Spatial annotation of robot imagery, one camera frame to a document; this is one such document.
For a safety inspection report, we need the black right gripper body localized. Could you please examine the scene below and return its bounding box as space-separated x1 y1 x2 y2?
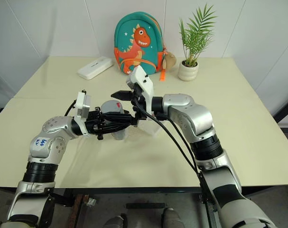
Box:
130 85 147 127

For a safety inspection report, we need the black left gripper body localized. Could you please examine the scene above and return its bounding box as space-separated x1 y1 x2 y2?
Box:
84 108 107 141

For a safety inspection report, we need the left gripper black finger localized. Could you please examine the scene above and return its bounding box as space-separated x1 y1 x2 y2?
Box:
102 118 134 135
102 111 135 122

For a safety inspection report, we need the grey jar with lid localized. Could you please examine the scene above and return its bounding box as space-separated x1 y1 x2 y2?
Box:
100 100 128 141

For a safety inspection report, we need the clear plastic box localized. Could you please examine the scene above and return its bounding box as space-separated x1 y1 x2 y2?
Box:
133 115 162 138

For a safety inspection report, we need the white rectangular case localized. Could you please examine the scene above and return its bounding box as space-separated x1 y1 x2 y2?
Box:
77 56 113 80

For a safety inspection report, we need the teal dinosaur backpack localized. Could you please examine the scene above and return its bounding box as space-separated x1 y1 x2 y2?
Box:
113 12 167 76

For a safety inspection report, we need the white handwritten sticker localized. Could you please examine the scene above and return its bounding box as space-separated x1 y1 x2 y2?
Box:
33 137 49 150

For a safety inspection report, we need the white ribbed plant pot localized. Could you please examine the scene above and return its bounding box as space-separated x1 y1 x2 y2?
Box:
177 60 199 82

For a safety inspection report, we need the green palm plant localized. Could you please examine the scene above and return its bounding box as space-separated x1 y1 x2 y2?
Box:
178 3 217 67

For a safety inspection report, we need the rusty metal bar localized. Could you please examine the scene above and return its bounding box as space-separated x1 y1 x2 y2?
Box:
72 193 90 228

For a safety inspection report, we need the dark rounded shape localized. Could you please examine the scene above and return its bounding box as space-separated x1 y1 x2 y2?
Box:
102 214 128 228
161 207 185 228

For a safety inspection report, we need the black metal stand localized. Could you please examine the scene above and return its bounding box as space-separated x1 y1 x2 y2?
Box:
272 94 288 129

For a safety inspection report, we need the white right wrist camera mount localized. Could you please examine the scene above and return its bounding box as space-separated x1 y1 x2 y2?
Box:
125 65 155 113

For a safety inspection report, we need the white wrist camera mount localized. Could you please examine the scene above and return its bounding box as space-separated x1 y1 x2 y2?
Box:
125 65 155 113
74 91 91 137

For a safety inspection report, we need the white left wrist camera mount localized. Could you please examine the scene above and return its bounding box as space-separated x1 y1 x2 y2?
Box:
74 91 91 137

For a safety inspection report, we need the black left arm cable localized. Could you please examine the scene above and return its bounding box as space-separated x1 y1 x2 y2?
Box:
64 100 78 117

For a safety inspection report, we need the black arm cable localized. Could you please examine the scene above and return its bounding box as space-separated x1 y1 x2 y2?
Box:
168 118 200 173
131 99 198 172
64 100 78 117

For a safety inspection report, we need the brown plush keychain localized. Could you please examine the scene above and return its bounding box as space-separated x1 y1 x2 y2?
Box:
162 50 177 70

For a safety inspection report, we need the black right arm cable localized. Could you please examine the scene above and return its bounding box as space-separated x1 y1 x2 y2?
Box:
168 118 200 173
131 99 198 172

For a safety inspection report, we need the black table frame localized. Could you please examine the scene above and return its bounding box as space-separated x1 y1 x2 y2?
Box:
0 186 288 194

